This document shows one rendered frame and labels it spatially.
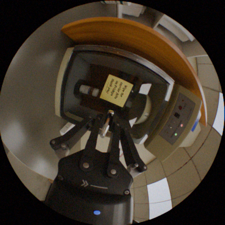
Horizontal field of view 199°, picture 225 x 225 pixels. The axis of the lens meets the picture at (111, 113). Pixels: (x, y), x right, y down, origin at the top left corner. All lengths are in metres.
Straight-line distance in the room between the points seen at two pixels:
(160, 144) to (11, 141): 0.55
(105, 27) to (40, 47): 0.20
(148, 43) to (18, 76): 0.37
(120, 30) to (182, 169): 1.67
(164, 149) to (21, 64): 0.56
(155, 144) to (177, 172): 1.34
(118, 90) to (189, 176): 1.58
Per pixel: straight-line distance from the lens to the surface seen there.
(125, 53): 0.23
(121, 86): 0.19
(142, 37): 0.23
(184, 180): 1.59
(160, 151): 0.34
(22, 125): 0.29
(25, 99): 0.27
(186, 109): 0.30
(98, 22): 0.24
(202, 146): 1.46
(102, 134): 0.19
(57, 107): 0.34
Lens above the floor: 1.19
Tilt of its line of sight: 4 degrees up
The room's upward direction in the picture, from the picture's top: 109 degrees clockwise
